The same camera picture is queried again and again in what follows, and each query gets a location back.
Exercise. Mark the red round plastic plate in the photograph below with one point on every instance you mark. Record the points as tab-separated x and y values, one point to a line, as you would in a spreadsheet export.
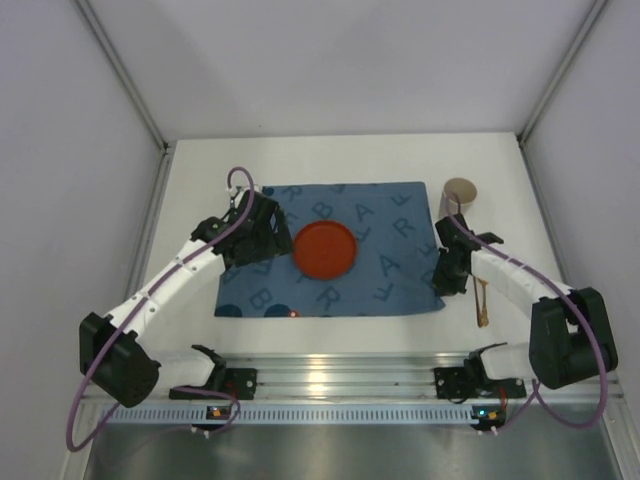
325	250

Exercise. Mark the blue letter-print cloth napkin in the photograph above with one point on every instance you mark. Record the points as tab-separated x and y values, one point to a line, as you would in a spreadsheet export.
392	274

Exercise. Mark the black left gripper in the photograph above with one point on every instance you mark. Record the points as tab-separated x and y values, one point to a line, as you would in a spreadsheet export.
275	228

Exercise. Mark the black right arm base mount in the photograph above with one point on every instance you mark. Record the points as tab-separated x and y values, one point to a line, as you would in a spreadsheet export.
470	381

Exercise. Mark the perforated white cable duct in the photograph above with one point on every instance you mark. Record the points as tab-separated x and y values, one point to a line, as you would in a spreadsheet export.
310	414

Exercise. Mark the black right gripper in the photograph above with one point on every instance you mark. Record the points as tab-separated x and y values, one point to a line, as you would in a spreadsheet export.
448	276

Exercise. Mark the gold ornate spoon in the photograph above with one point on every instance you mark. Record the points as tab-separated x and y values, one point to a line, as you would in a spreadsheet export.
484	317

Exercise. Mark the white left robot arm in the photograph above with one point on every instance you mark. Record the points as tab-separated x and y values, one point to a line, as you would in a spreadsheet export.
115	351

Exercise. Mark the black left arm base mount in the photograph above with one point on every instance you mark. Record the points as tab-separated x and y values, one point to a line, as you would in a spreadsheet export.
240	383

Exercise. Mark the right aluminium corner post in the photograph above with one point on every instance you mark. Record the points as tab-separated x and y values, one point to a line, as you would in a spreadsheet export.
585	28

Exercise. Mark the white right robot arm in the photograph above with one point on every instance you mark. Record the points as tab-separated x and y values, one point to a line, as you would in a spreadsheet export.
570	337

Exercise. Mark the aluminium corner post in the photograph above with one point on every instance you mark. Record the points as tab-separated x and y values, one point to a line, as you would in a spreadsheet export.
90	18
585	28

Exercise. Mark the copper-coloured fork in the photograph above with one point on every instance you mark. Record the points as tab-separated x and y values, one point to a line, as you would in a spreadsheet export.
480	302

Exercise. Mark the aluminium front rail frame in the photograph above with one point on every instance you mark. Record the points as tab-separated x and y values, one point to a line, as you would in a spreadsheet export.
336	378

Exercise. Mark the left aluminium corner post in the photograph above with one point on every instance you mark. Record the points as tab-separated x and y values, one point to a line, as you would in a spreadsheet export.
90	18

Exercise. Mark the beige paper cup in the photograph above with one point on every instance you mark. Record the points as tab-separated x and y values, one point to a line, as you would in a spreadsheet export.
457	196

